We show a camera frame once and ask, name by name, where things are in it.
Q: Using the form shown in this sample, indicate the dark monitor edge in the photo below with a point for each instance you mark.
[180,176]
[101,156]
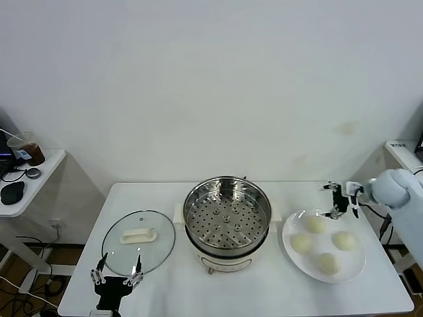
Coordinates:
[420,142]

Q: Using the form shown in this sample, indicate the white round plate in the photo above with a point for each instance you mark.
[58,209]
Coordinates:
[350,264]

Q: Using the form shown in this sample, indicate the black computer mouse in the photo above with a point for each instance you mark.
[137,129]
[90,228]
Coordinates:
[12,192]

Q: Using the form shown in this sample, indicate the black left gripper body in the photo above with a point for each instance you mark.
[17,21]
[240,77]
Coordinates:
[110,287]

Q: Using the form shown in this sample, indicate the steel perforated steamer basket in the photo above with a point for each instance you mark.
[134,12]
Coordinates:
[228,211]

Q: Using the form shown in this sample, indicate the white drinking straw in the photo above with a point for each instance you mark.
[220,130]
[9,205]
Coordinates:
[6,132]

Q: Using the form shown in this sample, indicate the glass pot lid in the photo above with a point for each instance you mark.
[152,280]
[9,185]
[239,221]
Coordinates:
[158,244]

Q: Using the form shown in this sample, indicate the plastic iced coffee cup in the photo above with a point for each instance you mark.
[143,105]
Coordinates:
[33,153]

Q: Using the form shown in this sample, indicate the dark laptop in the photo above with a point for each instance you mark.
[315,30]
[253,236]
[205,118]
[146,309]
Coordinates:
[4,145]

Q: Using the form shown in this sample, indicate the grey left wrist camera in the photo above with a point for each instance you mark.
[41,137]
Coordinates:
[102,313]

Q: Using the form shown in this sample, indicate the white side table with laptop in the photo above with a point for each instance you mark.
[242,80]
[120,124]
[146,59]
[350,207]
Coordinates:
[39,191]

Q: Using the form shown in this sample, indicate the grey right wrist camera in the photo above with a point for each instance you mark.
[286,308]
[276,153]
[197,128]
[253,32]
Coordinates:
[353,189]

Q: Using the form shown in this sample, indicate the white electric steamer pot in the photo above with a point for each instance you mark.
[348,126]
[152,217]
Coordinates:
[228,264]

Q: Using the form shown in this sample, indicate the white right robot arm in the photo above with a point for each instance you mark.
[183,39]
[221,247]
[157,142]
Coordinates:
[396,188]

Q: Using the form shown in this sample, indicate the white steamed baozi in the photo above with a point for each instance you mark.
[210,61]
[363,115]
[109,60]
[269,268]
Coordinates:
[328,263]
[316,225]
[301,243]
[343,241]

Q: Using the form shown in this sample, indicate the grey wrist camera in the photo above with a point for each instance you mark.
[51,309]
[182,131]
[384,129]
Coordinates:
[353,189]
[102,313]

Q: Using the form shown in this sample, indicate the round grey puck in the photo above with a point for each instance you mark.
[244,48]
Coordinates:
[33,172]

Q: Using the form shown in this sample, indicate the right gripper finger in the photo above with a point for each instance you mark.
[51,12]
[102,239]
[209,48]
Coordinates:
[335,214]
[332,185]

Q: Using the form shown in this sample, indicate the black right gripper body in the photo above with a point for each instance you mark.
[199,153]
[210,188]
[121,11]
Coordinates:
[340,199]

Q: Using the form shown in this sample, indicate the white wall socket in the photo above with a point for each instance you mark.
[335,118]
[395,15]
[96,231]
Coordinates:
[59,224]

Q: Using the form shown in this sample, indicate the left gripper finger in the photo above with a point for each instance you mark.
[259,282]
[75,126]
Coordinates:
[99,272]
[137,275]

